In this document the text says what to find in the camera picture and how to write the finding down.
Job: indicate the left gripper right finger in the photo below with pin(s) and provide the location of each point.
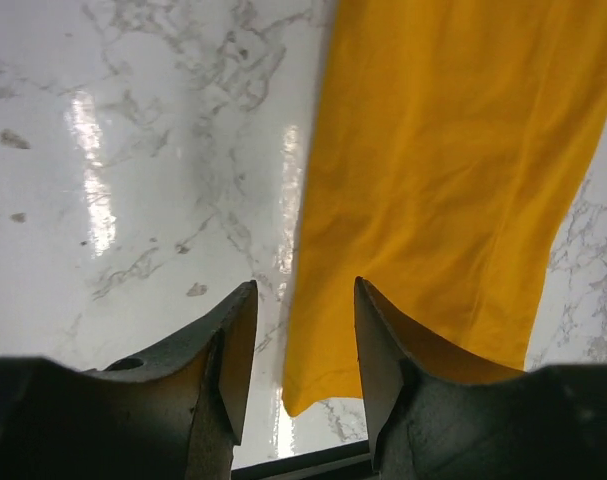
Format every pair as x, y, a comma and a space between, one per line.
397, 356

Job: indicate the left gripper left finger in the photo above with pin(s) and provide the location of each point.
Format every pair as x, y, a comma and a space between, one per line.
177, 408

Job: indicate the yellow t shirt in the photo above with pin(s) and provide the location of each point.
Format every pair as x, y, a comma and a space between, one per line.
451, 139

